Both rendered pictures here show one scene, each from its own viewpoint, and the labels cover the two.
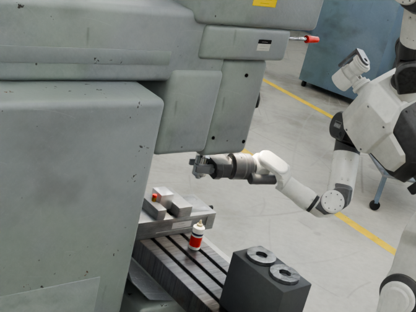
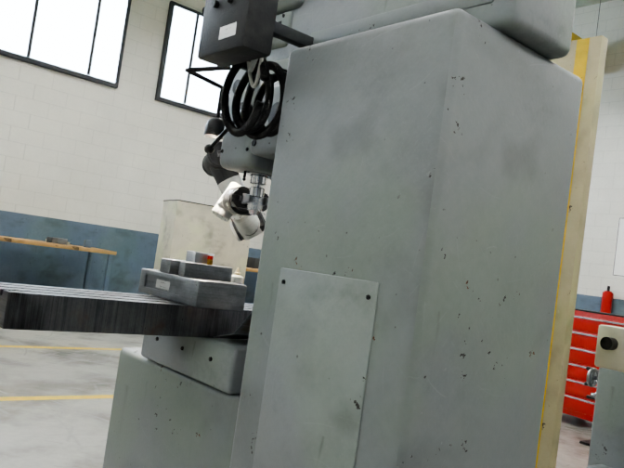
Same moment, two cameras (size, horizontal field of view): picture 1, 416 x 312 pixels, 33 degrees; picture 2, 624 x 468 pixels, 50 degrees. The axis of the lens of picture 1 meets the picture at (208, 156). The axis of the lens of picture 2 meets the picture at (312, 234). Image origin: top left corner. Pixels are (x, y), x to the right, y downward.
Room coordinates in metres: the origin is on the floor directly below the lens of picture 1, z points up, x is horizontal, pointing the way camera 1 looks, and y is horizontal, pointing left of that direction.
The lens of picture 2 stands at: (1.81, 1.97, 1.07)
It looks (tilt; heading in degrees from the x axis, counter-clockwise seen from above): 3 degrees up; 273
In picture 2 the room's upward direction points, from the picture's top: 8 degrees clockwise
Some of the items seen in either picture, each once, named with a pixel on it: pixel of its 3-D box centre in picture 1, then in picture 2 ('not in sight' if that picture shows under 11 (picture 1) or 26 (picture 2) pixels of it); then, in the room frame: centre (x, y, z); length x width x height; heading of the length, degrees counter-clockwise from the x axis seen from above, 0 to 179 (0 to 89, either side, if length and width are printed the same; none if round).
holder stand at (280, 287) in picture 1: (264, 291); not in sight; (1.78, -0.26, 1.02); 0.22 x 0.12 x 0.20; 45
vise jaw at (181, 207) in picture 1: (173, 202); (188, 268); (2.24, 0.08, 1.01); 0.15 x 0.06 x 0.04; 42
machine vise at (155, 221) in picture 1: (165, 211); (190, 281); (2.22, 0.10, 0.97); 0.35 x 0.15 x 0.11; 132
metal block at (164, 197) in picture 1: (161, 198); (199, 263); (2.20, 0.12, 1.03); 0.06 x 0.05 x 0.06; 42
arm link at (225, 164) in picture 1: (225, 166); (244, 201); (2.13, -0.06, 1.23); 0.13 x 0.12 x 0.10; 29
